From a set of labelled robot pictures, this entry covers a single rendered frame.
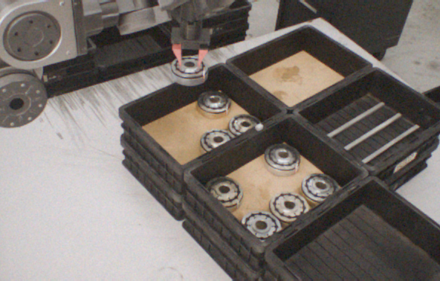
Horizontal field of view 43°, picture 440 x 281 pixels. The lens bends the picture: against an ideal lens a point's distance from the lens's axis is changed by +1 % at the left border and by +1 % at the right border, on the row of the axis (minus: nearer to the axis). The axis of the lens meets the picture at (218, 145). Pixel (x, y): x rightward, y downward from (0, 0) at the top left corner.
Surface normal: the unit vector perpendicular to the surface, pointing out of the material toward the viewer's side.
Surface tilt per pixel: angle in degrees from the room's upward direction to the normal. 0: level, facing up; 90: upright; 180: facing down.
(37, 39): 90
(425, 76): 0
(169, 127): 0
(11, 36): 90
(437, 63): 0
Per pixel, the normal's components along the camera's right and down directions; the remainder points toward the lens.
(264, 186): 0.08, -0.72
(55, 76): 0.54, 0.62
